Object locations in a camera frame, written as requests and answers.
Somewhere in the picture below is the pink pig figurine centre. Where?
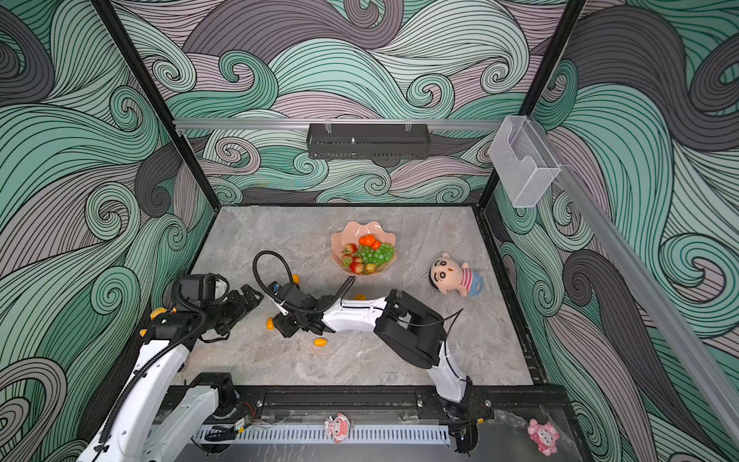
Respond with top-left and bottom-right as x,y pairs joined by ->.
324,413 -> 351,444

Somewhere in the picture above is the pink plush toy right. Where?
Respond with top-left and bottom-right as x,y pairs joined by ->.
527,419 -> 560,456

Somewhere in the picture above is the aluminium rail back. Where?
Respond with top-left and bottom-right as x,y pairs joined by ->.
172,117 -> 502,132

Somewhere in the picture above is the aluminium rail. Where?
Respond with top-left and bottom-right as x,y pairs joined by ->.
523,117 -> 738,443
172,117 -> 502,132

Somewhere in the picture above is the yellow red plush toy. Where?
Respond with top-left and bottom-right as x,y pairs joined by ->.
139,307 -> 177,340

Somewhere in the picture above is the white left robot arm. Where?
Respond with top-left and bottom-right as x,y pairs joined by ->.
78,273 -> 264,461

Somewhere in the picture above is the clear plastic wall box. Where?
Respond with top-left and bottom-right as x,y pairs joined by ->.
488,115 -> 561,208

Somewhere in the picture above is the green grape bunch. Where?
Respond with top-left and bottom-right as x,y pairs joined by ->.
354,243 -> 396,266

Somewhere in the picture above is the pink scalloped fruit bowl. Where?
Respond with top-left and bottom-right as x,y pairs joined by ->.
329,221 -> 398,276

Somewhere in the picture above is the black wall shelf tray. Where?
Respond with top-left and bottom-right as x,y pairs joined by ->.
306,124 -> 431,161

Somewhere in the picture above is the black corner frame post right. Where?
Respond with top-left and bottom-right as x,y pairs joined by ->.
478,1 -> 586,210

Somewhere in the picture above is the black corner frame post left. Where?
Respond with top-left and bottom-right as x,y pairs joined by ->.
90,0 -> 221,213

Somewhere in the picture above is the black corner frame post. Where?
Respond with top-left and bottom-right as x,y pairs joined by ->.
478,1 -> 586,210
90,0 -> 221,213

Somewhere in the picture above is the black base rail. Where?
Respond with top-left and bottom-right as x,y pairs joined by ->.
205,385 -> 570,425

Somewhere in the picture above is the white cable duct strip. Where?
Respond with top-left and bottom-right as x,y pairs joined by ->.
225,423 -> 451,446

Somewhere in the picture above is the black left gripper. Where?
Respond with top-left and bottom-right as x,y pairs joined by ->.
202,283 -> 264,333

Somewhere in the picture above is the boy plush doll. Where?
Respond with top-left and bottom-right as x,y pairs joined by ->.
428,253 -> 484,298

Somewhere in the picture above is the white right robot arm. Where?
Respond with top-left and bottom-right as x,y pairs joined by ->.
261,276 -> 473,421

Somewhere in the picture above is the aluminium rail right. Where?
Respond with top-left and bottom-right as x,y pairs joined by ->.
523,117 -> 738,443

